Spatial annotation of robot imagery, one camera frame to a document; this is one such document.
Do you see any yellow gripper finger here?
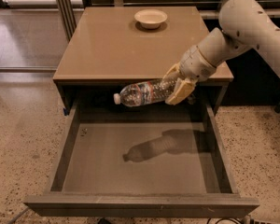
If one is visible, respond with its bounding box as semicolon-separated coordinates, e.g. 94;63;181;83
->
165;78;197;105
162;63;180;80

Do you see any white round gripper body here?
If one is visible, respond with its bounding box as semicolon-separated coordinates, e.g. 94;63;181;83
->
179;46;217;82

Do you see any clear plastic water bottle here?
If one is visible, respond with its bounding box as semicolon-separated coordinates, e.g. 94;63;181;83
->
113;78;176;107

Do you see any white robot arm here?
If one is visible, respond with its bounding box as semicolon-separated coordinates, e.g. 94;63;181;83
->
165;0;280;105

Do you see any brown cabinet with glossy top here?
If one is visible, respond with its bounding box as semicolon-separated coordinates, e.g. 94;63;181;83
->
52;6;234;116

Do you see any open grey top drawer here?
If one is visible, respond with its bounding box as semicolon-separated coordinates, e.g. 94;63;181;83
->
24;101;259;217

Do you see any white ceramic bowl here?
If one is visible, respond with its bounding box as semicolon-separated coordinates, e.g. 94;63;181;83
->
134;9;168;29

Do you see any black cable on floor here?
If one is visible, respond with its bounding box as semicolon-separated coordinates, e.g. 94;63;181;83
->
206;217;244;224

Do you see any grey cable on floor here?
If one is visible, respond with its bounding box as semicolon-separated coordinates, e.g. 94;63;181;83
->
7;206;31;224

